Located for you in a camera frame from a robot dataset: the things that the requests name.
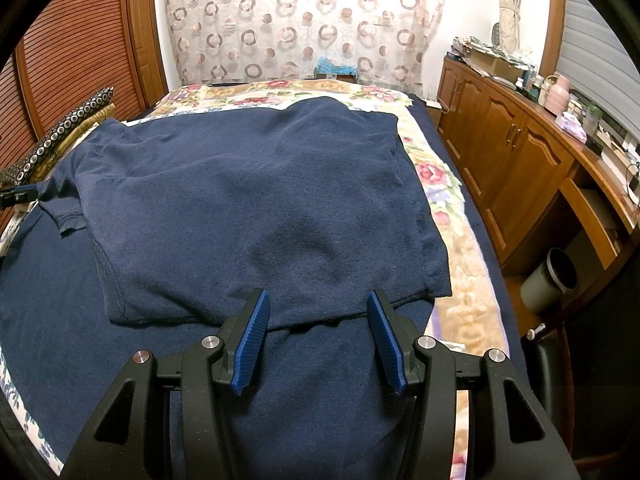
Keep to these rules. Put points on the blue plastic bag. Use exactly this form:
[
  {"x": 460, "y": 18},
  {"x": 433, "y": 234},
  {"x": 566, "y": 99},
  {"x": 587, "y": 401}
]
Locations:
[{"x": 332, "y": 67}]

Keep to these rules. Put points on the navy blue cloth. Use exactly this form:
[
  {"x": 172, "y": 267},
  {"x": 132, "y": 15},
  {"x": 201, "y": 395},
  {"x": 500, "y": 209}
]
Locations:
[{"x": 65, "y": 310}]

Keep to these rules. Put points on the sheer circle-patterned curtain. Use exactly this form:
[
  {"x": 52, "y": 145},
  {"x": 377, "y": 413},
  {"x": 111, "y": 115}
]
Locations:
[{"x": 300, "y": 20}]

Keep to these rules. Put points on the open cardboard box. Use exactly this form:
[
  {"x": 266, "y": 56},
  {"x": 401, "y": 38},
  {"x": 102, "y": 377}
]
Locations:
[{"x": 492, "y": 65}]

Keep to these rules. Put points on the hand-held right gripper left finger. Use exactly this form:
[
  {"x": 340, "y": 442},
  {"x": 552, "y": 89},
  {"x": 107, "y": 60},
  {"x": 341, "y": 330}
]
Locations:
[{"x": 247, "y": 345}]

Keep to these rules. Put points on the small white desk fan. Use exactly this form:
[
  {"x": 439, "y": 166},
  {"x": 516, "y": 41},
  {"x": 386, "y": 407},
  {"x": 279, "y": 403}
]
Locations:
[{"x": 496, "y": 34}]

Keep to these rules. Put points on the brown louvered wardrobe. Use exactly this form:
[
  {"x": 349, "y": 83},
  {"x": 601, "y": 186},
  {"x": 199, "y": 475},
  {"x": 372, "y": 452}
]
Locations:
[{"x": 75, "y": 50}]

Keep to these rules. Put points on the grey window blind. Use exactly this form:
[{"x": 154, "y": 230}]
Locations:
[{"x": 600, "y": 45}]

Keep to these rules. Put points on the pink thermos jug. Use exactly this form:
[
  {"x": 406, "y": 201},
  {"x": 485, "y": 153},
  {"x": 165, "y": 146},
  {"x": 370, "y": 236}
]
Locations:
[{"x": 559, "y": 95}]

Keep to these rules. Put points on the black chair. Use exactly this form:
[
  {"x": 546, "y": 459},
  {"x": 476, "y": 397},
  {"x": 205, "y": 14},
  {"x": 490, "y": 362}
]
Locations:
[{"x": 590, "y": 410}]

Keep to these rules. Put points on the navy blue printed T-shirt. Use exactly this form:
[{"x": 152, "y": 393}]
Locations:
[{"x": 250, "y": 200}]

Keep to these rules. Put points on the yellow folded cloth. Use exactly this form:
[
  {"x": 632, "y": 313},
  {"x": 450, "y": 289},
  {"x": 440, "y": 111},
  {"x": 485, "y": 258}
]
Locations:
[{"x": 92, "y": 120}]

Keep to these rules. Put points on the grey waste bin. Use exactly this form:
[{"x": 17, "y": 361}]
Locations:
[{"x": 542, "y": 285}]

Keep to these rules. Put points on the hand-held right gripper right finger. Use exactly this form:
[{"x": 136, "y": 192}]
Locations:
[{"x": 390, "y": 345}]

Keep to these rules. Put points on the green-capped bottle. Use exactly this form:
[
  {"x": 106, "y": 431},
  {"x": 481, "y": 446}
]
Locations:
[{"x": 591, "y": 120}]

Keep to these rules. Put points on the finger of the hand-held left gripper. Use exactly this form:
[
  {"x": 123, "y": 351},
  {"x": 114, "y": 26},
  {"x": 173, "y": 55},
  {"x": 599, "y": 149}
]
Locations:
[{"x": 20, "y": 194}]

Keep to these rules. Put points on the blue floral bed sheet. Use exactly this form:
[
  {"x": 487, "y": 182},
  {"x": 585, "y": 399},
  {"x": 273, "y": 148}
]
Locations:
[{"x": 25, "y": 425}]

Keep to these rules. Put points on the tied beige side curtain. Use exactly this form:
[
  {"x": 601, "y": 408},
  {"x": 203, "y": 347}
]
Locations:
[{"x": 510, "y": 5}]

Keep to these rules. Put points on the dark circle-patterned pillow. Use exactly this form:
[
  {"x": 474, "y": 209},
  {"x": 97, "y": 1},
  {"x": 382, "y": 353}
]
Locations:
[{"x": 65, "y": 125}]

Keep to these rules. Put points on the pale purple cloth bundle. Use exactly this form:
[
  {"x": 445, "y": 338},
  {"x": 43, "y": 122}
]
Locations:
[{"x": 570, "y": 127}]

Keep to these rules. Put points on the wooden sideboard cabinet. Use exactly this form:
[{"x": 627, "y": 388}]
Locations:
[{"x": 505, "y": 150}]

